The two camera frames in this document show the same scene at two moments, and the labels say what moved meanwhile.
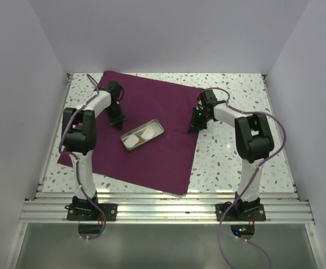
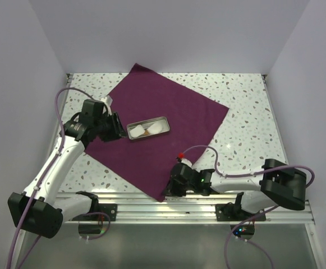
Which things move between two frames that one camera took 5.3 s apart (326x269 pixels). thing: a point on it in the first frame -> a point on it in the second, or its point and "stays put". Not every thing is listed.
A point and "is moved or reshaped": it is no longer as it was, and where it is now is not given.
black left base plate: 109,209 stays put
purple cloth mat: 154,148 is moved or reshaped
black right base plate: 257,214 stays put
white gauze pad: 131,141 -> 137,131
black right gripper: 195,126 -> 171,190
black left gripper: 117,122 -> 112,135
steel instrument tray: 142,134 is moved or reshaped
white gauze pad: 148,133 -> 155,128
